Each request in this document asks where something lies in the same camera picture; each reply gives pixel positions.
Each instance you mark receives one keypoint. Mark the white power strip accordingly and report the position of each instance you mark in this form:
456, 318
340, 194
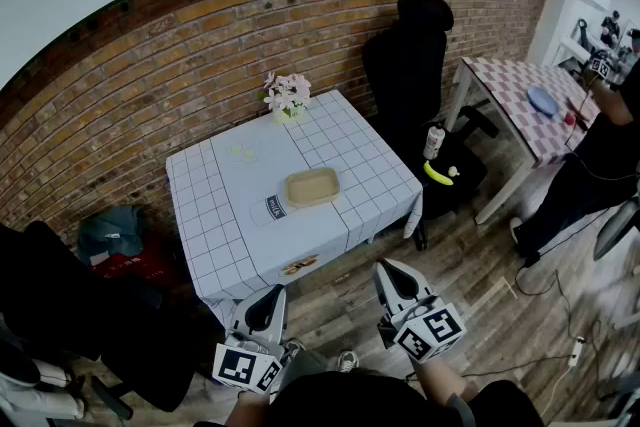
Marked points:
577, 351

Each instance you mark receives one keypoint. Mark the person's left shoe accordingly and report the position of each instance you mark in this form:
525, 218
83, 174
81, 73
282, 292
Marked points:
294, 348

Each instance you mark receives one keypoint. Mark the red apple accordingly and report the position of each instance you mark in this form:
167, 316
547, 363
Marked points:
570, 117

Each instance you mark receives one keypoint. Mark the person's shoe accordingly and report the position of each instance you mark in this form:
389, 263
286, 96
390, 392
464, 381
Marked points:
294, 348
348, 360

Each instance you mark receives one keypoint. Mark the red checkered tablecloth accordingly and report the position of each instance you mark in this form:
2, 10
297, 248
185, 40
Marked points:
505, 85

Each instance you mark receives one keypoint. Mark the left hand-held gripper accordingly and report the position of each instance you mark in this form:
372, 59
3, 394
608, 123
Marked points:
247, 365

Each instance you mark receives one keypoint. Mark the person's right forearm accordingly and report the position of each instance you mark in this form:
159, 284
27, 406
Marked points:
440, 385

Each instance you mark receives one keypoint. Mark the white table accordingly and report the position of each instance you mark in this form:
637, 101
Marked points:
502, 195

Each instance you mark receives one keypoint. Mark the blue plate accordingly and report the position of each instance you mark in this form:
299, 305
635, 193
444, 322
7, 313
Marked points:
543, 100

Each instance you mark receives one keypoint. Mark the pink flowers in white pot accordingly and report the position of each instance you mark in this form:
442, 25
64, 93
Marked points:
287, 90

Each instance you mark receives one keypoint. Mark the black mesh office chair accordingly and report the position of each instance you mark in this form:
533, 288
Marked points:
405, 65

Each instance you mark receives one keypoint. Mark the white grid tablecloth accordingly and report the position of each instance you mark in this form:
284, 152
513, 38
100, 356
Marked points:
350, 150

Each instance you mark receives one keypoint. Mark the red box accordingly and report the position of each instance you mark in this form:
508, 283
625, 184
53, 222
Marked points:
137, 265

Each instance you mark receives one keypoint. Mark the beige rectangular tray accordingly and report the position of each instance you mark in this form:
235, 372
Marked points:
292, 201

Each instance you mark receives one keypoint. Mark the black fabric-covered chair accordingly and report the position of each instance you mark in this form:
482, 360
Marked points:
75, 295

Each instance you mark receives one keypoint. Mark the person's right shoe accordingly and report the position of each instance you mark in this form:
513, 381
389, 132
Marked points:
348, 360

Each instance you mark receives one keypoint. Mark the yellow banana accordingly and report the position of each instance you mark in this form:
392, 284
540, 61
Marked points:
438, 175

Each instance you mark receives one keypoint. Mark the grey-blue bag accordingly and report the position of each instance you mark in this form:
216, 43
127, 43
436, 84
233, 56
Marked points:
112, 232

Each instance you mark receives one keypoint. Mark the person's black shirt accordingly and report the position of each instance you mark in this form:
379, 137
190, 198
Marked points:
350, 402

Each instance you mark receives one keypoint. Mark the white shelving unit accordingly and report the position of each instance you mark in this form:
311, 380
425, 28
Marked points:
570, 20

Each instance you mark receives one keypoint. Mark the person's left forearm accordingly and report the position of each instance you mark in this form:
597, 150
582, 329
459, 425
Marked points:
247, 410

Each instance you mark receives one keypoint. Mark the person's grey trousers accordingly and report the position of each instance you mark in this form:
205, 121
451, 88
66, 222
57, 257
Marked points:
307, 367

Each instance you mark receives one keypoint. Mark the white bottle with red label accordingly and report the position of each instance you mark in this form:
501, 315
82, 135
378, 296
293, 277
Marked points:
434, 142

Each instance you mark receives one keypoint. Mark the clear plastic food container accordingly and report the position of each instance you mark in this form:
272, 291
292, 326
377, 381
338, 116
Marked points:
312, 185

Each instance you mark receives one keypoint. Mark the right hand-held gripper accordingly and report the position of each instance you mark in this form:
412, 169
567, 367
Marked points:
430, 330

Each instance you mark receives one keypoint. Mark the small white round object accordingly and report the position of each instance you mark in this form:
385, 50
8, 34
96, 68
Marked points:
453, 171

